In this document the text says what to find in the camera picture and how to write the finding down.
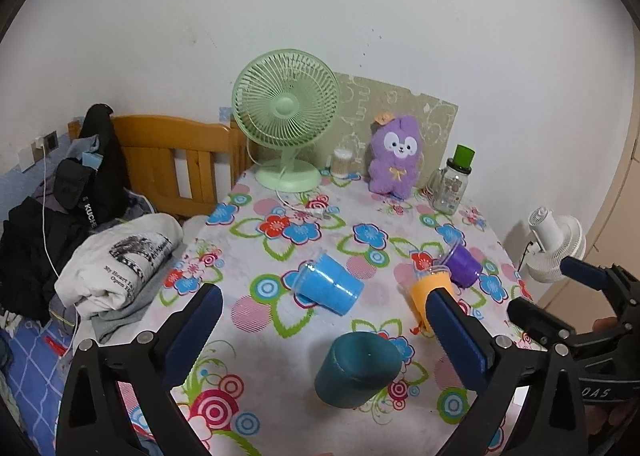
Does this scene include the green fan power cable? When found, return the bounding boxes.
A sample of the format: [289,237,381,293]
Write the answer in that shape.
[276,187,332,223]

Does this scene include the blue cup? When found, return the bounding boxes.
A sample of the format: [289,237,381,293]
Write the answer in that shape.
[291,252,365,316]

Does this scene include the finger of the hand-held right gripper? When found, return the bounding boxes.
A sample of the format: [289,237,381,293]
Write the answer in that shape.
[506,296,628,353]
[559,257,640,299]

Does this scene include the wall socket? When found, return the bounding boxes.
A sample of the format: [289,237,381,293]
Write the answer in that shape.
[18,132,60,173]

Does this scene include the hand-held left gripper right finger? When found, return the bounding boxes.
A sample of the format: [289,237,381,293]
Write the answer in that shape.
[425,287,589,456]

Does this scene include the patterned beige board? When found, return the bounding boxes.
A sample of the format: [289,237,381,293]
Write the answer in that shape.
[320,71,460,188]

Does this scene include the small white fan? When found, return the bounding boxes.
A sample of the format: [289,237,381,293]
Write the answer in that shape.
[517,207,587,285]

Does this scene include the grey garment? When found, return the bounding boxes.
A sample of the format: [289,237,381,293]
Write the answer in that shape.
[91,258,177,345]

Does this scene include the blue checkered bedsheet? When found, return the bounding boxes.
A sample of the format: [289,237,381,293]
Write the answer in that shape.
[0,167,103,442]

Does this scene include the white charging cable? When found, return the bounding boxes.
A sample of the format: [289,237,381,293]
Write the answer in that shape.
[40,143,82,334]

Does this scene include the purple cup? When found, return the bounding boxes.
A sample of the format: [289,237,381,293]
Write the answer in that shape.
[439,244,484,287]

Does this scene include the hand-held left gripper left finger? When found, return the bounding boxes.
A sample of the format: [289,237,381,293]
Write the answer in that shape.
[56,282,224,456]

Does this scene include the wooden bed headboard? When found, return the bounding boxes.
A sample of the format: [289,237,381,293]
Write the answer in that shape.
[67,114,262,220]

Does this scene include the black jacket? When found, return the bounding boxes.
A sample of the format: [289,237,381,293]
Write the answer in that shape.
[79,104,133,226]

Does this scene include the cotton swab container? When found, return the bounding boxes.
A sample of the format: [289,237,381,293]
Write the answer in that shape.
[331,147,354,180]

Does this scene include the person's right hand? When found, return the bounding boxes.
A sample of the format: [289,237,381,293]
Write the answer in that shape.
[602,398,639,443]

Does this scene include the teal cup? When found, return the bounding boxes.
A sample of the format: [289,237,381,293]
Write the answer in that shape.
[314,331,404,410]

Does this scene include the glass bottle with green cap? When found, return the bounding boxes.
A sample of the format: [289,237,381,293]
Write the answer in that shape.
[430,144,476,215]

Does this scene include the orange cup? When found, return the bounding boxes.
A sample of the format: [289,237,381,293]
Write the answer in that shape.
[409,265,457,333]

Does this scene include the black clothes pile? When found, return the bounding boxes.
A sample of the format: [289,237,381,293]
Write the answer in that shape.
[0,195,93,323]

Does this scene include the folded white printed shirt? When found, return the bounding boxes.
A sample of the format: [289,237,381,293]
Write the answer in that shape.
[53,213,185,311]

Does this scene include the purple plush toy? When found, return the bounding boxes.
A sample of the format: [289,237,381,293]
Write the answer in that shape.
[367,112,427,198]

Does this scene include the green desk fan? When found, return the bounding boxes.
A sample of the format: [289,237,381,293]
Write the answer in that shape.
[231,49,342,193]

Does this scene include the floral tablecloth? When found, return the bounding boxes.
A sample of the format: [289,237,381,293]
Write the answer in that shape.
[117,167,547,456]

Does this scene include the black bag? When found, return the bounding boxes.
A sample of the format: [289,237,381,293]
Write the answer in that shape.
[52,158,92,211]

